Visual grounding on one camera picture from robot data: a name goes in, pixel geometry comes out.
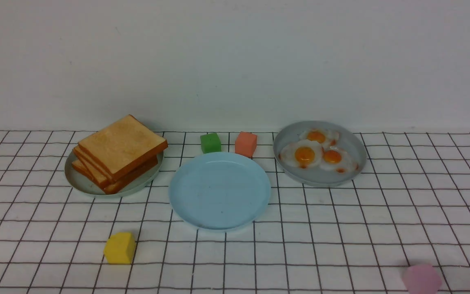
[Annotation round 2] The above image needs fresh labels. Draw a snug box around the fried egg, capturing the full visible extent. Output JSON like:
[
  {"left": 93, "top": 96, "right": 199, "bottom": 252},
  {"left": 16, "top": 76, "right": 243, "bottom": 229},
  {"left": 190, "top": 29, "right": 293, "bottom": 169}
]
[
  {"left": 279, "top": 140, "right": 323, "bottom": 169},
  {"left": 319, "top": 146, "right": 359, "bottom": 174},
  {"left": 299, "top": 128, "right": 341, "bottom": 149}
]

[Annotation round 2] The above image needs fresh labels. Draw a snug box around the toast slice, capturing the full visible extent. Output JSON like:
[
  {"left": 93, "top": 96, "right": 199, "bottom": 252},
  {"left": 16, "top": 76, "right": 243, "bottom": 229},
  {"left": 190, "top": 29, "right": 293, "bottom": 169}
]
[
  {"left": 103, "top": 161, "right": 158, "bottom": 195},
  {"left": 73, "top": 147, "right": 145, "bottom": 183},
  {"left": 71, "top": 156, "right": 159, "bottom": 191},
  {"left": 77, "top": 115, "right": 168, "bottom": 179}
]

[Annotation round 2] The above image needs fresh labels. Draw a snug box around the salmon foam cube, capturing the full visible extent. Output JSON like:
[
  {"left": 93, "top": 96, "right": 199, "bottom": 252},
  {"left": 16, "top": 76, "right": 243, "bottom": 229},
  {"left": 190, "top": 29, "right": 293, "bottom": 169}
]
[{"left": 235, "top": 131, "right": 257, "bottom": 158}]

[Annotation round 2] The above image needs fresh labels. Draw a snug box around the green foam cube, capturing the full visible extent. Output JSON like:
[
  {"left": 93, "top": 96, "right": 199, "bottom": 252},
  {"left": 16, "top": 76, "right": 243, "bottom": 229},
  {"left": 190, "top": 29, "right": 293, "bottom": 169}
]
[{"left": 200, "top": 132, "right": 222, "bottom": 154}]

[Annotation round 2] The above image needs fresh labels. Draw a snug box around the light blue centre plate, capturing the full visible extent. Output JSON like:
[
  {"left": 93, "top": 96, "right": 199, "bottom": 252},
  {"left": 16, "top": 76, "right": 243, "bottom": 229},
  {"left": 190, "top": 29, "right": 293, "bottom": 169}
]
[{"left": 168, "top": 152, "right": 272, "bottom": 232}]

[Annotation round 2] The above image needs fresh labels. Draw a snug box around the grey egg plate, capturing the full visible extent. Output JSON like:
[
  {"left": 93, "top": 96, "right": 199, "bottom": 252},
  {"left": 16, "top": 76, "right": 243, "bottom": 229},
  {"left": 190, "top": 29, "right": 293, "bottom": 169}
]
[{"left": 273, "top": 121, "right": 367, "bottom": 187}]

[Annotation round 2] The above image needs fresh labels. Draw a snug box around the yellow foam block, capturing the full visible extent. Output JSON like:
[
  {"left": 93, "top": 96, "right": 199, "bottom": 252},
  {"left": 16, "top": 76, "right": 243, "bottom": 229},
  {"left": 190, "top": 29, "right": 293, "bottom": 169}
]
[{"left": 103, "top": 232, "right": 137, "bottom": 265}]

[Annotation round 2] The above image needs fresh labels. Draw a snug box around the green-grey bread plate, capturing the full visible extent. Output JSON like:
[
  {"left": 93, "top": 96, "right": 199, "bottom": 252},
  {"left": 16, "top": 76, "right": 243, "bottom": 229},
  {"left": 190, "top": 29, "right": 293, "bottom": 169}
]
[{"left": 64, "top": 151, "right": 166, "bottom": 199}]

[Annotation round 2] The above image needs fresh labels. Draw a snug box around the white grid tablecloth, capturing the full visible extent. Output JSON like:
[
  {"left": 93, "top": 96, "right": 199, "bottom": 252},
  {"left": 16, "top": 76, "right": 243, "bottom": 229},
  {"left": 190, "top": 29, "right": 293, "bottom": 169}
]
[{"left": 0, "top": 130, "right": 470, "bottom": 294}]

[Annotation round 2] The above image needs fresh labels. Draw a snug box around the pink foam block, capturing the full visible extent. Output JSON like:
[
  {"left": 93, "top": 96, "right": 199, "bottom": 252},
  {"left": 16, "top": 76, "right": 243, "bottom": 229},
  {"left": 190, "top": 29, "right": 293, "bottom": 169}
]
[{"left": 401, "top": 263, "right": 443, "bottom": 294}]

